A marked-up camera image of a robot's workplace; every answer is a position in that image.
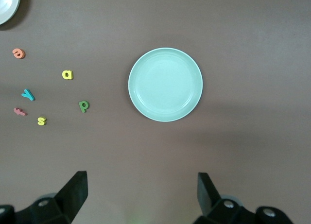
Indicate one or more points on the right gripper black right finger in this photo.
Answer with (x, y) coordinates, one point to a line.
(211, 202)

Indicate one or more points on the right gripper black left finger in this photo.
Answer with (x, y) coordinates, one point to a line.
(68, 199)

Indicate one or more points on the green foam letter p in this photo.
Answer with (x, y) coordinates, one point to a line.
(82, 108)

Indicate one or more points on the teal foam letter y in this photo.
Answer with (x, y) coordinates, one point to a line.
(29, 95)

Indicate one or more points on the yellow letter D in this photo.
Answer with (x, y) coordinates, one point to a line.
(70, 75)

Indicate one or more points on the yellow foam letter s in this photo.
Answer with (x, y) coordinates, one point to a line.
(41, 120)

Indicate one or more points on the pink foam letter f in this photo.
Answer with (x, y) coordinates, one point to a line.
(19, 111)

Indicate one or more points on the pale green round plate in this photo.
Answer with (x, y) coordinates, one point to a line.
(165, 85)

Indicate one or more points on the orange foam letter e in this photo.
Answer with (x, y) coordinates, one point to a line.
(22, 54)

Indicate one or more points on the beige round plate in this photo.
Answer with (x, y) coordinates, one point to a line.
(6, 5)

